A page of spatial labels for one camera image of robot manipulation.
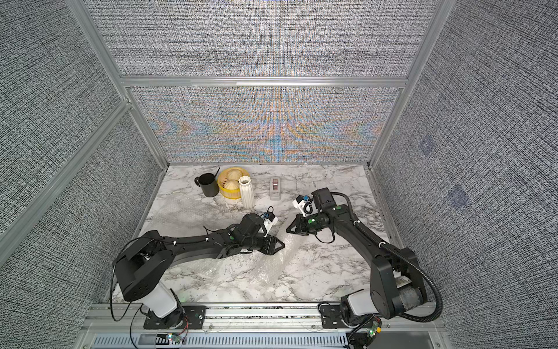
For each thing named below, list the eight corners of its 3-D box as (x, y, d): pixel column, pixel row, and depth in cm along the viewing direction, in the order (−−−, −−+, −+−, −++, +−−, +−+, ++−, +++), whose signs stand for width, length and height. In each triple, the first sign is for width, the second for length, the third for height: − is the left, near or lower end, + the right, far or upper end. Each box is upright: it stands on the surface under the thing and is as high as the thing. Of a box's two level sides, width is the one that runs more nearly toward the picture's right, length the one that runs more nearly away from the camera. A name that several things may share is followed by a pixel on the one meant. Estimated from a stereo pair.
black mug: (196, 196, 108) (190, 184, 101) (199, 185, 113) (194, 173, 106) (217, 196, 108) (213, 184, 101) (220, 185, 113) (216, 173, 106)
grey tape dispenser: (269, 200, 107) (269, 194, 103) (270, 183, 114) (269, 177, 110) (280, 200, 107) (280, 194, 104) (280, 183, 114) (280, 177, 110)
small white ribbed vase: (242, 209, 103) (237, 187, 90) (244, 198, 107) (239, 175, 94) (254, 209, 103) (250, 187, 90) (255, 198, 107) (251, 175, 94)
